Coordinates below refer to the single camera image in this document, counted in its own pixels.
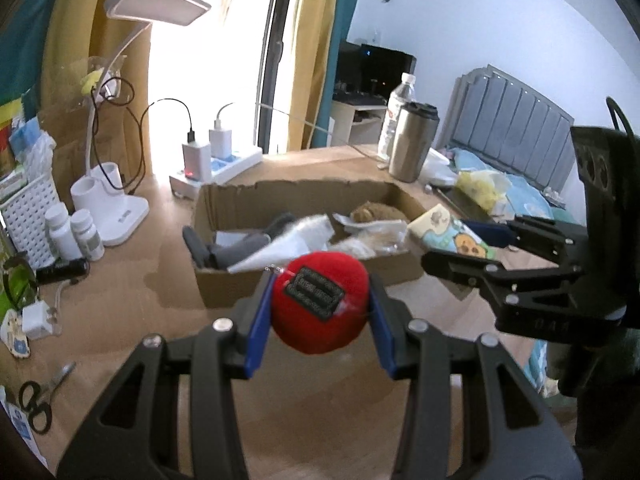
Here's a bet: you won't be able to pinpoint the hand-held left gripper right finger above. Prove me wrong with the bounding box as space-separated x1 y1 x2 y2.
367 277 583 480

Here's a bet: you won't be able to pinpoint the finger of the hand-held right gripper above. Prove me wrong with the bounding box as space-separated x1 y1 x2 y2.
462 214 591 266
421 249 588 321

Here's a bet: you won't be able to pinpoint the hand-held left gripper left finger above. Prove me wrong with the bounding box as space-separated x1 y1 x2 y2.
56 267 275 480

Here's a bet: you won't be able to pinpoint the cartoon printed tissue pack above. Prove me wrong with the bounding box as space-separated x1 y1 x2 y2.
407 205 504 261

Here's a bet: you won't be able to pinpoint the brown cardboard box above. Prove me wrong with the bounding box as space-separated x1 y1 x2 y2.
191 180 442 309

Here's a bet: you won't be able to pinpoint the red plush toy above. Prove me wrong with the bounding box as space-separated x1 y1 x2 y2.
270 252 372 356

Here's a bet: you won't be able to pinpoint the grey socks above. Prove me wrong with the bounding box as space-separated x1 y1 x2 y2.
182 212 299 270

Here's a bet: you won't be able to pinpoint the brown plush toy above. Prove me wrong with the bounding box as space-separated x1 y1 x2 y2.
350 200 407 224

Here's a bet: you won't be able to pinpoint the black smartphone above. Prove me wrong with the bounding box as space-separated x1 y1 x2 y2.
434 185 501 222

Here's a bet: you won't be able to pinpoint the yellow plastic bag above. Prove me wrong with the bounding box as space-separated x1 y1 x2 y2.
457 169 512 211

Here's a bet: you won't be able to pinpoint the cotton swab pack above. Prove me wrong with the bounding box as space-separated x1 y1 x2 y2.
329 222 409 261

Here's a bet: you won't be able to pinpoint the grey bed headboard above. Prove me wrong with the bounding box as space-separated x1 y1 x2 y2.
440 63 575 197

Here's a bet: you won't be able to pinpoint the steel tumbler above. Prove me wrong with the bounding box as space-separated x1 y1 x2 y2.
388 101 441 184

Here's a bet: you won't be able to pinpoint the clear water bottle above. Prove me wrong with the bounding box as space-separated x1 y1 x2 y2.
377 72 417 161

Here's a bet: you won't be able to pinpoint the white power strip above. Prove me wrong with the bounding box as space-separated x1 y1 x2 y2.
169 146 264 200

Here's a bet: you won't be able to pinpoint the white nightstand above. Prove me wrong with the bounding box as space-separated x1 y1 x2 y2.
329 97 391 149

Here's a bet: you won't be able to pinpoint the white blue charger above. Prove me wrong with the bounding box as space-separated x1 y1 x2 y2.
208 129 234 159

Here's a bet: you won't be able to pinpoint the white desk lamp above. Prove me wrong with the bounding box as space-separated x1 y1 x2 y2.
70 0 212 247

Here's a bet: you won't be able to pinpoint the short white pill bottle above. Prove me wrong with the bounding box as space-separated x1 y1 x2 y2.
70 209 105 261

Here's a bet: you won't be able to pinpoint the black monitor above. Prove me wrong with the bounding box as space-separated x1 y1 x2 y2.
336 42 417 101

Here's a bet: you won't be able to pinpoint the black flashlight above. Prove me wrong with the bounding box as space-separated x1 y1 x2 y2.
36 257 91 284

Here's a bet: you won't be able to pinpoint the tall white pill bottle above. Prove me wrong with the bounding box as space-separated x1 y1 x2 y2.
44 202 81 261

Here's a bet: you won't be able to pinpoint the white plug adapter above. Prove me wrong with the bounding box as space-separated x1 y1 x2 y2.
22 301 64 341

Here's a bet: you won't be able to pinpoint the black scissors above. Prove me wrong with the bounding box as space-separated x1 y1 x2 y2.
18 360 77 435

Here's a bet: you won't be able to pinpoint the green tinted glasses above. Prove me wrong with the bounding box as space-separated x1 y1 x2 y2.
0 252 41 311

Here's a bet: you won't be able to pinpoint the cartoon printed card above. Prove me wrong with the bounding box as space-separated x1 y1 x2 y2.
0 309 32 360

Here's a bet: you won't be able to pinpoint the white perforated basket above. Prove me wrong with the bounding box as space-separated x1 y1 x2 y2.
0 172 60 269

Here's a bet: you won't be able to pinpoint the white blue packet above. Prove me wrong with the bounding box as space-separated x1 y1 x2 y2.
0 385 37 457

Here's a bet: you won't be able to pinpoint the brown cardboard carton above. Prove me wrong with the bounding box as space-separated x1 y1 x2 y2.
39 104 147 196

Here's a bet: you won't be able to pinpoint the teal curtain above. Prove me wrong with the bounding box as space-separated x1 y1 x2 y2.
320 0 369 149
0 0 67 128

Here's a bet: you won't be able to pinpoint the yellow curtain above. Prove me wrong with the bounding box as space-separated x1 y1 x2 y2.
39 0 171 187
281 0 352 154

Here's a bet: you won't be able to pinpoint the blue white plastic bag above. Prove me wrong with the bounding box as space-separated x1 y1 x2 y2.
10 117 56 177

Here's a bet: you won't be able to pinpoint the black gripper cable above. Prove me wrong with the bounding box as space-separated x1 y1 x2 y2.
606 96 640 137

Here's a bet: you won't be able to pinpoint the black charging cable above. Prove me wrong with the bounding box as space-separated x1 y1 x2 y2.
90 76 197 196

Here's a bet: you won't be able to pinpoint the grey charging cable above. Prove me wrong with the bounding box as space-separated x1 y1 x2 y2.
214 101 396 166

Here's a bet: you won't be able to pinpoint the black sliding door frame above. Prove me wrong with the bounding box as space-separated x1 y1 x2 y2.
254 0 302 156

